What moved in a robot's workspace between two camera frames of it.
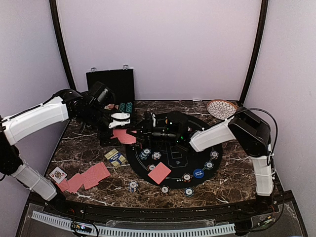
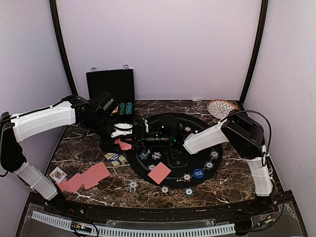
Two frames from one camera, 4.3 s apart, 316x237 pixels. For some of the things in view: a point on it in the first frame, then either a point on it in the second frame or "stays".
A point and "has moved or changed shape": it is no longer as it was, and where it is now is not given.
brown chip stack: x=187 y=177 stays
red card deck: x=124 y=137 has moved or changed shape
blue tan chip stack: x=214 y=154 stays
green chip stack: x=144 y=153 stays
